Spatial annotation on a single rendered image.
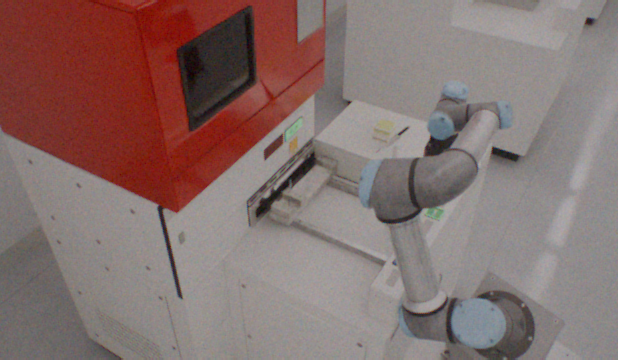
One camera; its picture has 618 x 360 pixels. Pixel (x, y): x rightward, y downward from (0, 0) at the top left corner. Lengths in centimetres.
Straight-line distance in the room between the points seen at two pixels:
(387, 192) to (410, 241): 16
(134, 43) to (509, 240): 253
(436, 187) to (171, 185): 70
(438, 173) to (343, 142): 107
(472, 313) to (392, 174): 42
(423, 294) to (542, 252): 197
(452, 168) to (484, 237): 212
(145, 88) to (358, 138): 112
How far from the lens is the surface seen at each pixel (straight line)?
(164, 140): 145
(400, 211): 129
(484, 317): 147
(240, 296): 211
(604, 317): 321
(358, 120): 240
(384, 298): 176
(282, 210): 204
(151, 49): 134
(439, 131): 161
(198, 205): 176
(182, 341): 217
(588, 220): 369
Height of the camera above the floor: 230
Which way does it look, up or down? 41 degrees down
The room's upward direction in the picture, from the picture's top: straight up
